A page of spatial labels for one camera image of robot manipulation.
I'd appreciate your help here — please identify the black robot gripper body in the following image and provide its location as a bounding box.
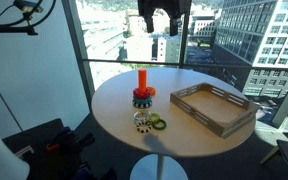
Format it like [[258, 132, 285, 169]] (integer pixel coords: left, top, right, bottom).
[[137, 0, 192, 20]]

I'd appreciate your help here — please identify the red translucent ring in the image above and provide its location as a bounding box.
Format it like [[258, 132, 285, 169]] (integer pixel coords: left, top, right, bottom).
[[132, 87, 153, 100]]

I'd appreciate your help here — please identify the thin dark window mullion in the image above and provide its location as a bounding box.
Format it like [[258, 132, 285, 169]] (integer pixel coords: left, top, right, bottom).
[[178, 13, 191, 70]]

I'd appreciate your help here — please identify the dark window railing bar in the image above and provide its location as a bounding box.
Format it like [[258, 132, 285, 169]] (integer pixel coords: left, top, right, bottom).
[[82, 58, 288, 72]]

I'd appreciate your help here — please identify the wide grey window mullion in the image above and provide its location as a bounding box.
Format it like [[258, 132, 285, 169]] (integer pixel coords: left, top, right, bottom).
[[61, 0, 96, 102]]

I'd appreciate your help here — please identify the slotted wooden tray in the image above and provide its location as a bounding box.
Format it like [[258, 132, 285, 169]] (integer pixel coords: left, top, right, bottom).
[[169, 82, 261, 140]]

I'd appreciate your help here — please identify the black bag with blue tools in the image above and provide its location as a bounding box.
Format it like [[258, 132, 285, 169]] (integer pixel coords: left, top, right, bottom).
[[2, 118, 118, 180]]

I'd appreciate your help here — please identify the orange stacking post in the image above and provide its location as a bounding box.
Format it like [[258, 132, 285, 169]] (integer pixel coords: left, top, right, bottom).
[[137, 68, 148, 95]]

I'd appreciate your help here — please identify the orange ring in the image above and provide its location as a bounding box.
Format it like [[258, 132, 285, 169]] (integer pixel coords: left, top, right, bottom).
[[146, 86, 157, 97]]

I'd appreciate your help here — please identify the blue stacking ring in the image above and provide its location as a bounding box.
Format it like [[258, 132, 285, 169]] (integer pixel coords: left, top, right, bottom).
[[132, 95, 153, 105]]

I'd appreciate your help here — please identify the large black white striped ring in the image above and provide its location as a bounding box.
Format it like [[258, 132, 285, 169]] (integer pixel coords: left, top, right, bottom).
[[132, 99, 154, 109]]

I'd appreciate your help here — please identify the lime green bumpy ring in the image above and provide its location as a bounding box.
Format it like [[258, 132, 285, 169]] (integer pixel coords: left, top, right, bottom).
[[149, 112, 162, 124]]

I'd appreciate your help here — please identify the clear bead-filled ring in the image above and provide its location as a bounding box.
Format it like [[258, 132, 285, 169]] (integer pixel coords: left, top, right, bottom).
[[132, 109, 153, 126]]

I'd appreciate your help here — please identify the dark green ribbed ring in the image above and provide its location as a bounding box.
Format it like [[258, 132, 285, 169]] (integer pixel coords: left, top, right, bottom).
[[151, 118, 168, 131]]

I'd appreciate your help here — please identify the small black white striped ring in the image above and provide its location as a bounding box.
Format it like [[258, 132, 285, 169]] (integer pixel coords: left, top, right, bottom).
[[136, 121, 153, 134]]

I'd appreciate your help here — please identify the black camera stand with cables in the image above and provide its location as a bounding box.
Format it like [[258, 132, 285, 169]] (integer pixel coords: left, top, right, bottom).
[[0, 0, 57, 37]]

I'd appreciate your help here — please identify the white table pedestal base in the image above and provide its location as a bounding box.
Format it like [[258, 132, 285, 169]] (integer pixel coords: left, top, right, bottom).
[[129, 153, 189, 180]]

